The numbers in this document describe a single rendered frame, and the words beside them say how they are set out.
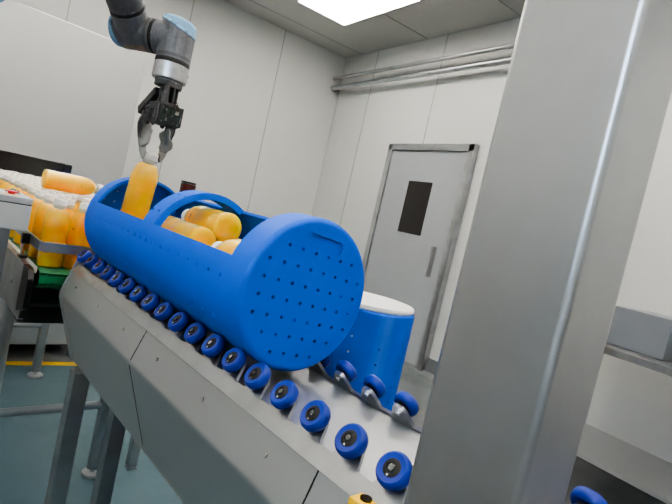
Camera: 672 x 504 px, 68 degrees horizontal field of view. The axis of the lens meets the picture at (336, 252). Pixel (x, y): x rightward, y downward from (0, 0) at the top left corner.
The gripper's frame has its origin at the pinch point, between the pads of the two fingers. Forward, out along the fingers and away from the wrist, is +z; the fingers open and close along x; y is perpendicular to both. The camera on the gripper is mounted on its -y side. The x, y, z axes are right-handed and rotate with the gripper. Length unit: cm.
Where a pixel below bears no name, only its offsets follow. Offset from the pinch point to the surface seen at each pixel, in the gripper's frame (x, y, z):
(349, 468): -6, 99, 37
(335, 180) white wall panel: 379, -358, -49
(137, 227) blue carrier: -8.9, 23.7, 18.0
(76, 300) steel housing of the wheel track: -8.4, -10.5, 44.3
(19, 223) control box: -21.4, -32.8, 27.5
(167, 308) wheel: -5, 39, 33
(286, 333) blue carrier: 2, 71, 28
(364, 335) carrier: 44, 52, 34
